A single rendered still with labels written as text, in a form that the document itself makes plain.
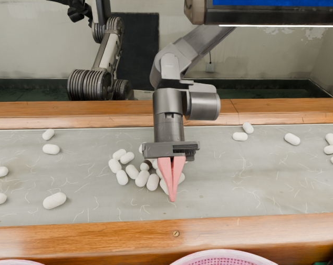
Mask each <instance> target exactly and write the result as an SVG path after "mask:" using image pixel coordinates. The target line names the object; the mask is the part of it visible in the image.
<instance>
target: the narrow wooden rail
mask: <svg viewBox="0 0 333 265"><path fill-rule="evenodd" d="M213 249H230V250H238V251H243V252H248V253H251V254H254V255H257V256H260V257H262V258H265V259H267V260H270V261H272V262H274V263H276V264H278V265H313V264H314V263H315V262H327V261H330V260H331V259H332V258H333V212H327V213H301V214H288V215H263V216H239V217H214V218H189V219H164V220H139V221H115V222H90V223H65V224H52V225H27V226H2V227H0V260H28V261H34V262H38V263H41V264H44V265H170V264H172V263H173V262H175V261H177V260H179V259H181V258H183V257H185V256H188V255H190V254H193V253H196V252H200V251H205V250H213Z"/></svg>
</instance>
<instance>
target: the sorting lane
mask: <svg viewBox="0 0 333 265"><path fill-rule="evenodd" d="M252 127H253V128H254V131H253V132H252V133H251V134H248V133H246V131H245V130H244V129H243V126H192V127H184V139H185V141H199V142H200V150H196V154H195V155H194V158H195V160H194V161H188V162H187V163H185V164H184V166H183V169H182V173H183V174H184V175H185V179H184V180H183V181H182V182H181V183H180V184H178V186H177V191H176V198H175V202H171V201H170V197H169V195H167V194H166V193H165V192H164V190H163V189H162V188H161V186H160V181H161V179H160V178H159V183H158V186H157V188H156V190H153V191H151V190H149V189H148V188H147V183H146V184H145V185H144V186H143V187H138V186H137V185H136V182H135V180H136V179H132V178H130V176H129V175H128V174H127V172H126V167H127V166H128V165H134V166H135V168H136V169H137V170H138V172H139V173H140V172H141V171H142V170H141V169H140V165H141V164H142V163H143V161H144V160H145V159H144V157H143V155H142V153H141V152H140V151H139V148H140V146H141V144H142V143H143V142H154V127H136V128H80V129H53V130H54V132H55V133H54V135H53V136H52V137H51V138H50V139H49V140H45V139H43V133H44V132H45V131H46V130H47V129H25V130H0V167H6V168H7V169H8V174H7V175H5V176H2V177H0V193H3V194H5V195H6V201H5V202H4V203H2V204H0V227H2V226H27V225H52V224H65V223H90V222H115V221H139V220H164V219H189V218H214V217H239V216H263V215H288V214H301V213H327V212H333V163H332V162H331V158H332V157H333V154H330V155H329V154H326V153H325V152H324V148H325V147H327V146H330V144H329V143H328V141H327V140H326V138H325V137H326V135H327V134H333V124H303V125H252ZM236 132H238V133H246V134H247V139H246V140H245V141H241V140H234V139H233V134H234V133H236ZM288 133H290V134H293V135H295V136H296V137H298V138H299V139H300V143H299V144H298V145H293V144H291V143H289V142H287V141H286V140H285V135H286V134H288ZM46 144H51V145H57V146H58V147H59V149H60V151H59V153H57V154H55V155H53V154H47V153H45V152H43V146H44V145H46ZM120 149H124V150H125V151H126V153H128V152H132V153H133V154H134V159H133V160H131V161H130V162H128V163H127V164H122V163H121V161H120V160H118V162H119V164H120V165H121V170H123V171H125V172H126V174H127V177H128V182H127V183H126V184H125V185H121V184H119V183H118V180H117V176H116V173H114V172H112V170H111V169H110V167H109V161H110V160H111V159H113V154H114V153H115V152H117V151H118V150H120ZM58 192H62V193H64V194H65V195H66V201H65V202H64V203H63V204H61V205H58V206H56V207H54V208H52V209H46V208H45V207H44V206H43V202H44V200H45V199H46V198H47V197H49V196H51V195H54V194H56V193H58Z"/></svg>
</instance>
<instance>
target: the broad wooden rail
mask: <svg viewBox="0 0 333 265"><path fill-rule="evenodd" d="M244 123H250V124H251V125H303V124H333V98H276V99H220V113H219V116H218V118H217V120H215V121H207V120H186V119H185V117H184V115H183V124H184V127H192V126H242V125H243V124H244ZM136 127H154V126H153V100H106V101H18V102H0V130H25V129H80V128H136Z"/></svg>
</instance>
